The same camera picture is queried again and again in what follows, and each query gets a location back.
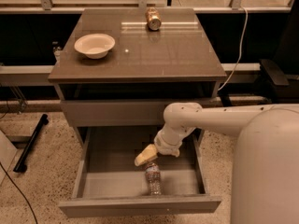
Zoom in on orange soda can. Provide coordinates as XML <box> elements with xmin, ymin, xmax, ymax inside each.
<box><xmin>145</xmin><ymin>7</ymin><xmax>162</xmax><ymax>31</ymax></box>

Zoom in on black office chair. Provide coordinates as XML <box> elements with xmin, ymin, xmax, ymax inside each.
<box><xmin>252</xmin><ymin>0</ymin><xmax>299</xmax><ymax>103</ymax></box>

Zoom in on black floor cable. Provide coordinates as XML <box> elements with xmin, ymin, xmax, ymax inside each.
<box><xmin>0</xmin><ymin>161</ymin><xmax>39</xmax><ymax>224</ymax></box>

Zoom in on white hanging cable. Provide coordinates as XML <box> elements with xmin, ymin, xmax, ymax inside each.
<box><xmin>217</xmin><ymin>7</ymin><xmax>249</xmax><ymax>92</ymax></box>

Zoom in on grey drawer cabinet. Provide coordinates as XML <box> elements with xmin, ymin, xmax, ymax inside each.
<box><xmin>49</xmin><ymin>8</ymin><xmax>226</xmax><ymax>142</ymax></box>

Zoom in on closed grey top drawer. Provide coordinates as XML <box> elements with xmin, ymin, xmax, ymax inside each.
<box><xmin>60</xmin><ymin>98</ymin><xmax>217</xmax><ymax>128</ymax></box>

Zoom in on open grey middle drawer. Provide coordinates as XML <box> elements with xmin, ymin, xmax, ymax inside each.
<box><xmin>59</xmin><ymin>126</ymin><xmax>221</xmax><ymax>217</ymax></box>

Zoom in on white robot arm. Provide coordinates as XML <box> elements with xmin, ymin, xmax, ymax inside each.
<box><xmin>135</xmin><ymin>103</ymin><xmax>299</xmax><ymax>224</ymax></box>

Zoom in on metal window railing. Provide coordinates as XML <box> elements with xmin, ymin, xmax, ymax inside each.
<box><xmin>0</xmin><ymin>0</ymin><xmax>299</xmax><ymax>16</ymax></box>

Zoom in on white paper bowl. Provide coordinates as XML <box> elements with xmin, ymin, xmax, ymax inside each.
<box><xmin>74</xmin><ymin>34</ymin><xmax>115</xmax><ymax>59</ymax></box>

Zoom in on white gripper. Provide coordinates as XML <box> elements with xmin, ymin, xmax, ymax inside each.
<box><xmin>135</xmin><ymin>131</ymin><xmax>182</xmax><ymax>166</ymax></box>

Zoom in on clear plastic water bottle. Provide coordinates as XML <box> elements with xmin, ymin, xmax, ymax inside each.
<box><xmin>145</xmin><ymin>161</ymin><xmax>162</xmax><ymax>195</ymax></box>

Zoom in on black floor bar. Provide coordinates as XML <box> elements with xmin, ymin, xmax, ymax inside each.
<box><xmin>13</xmin><ymin>114</ymin><xmax>49</xmax><ymax>173</ymax></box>

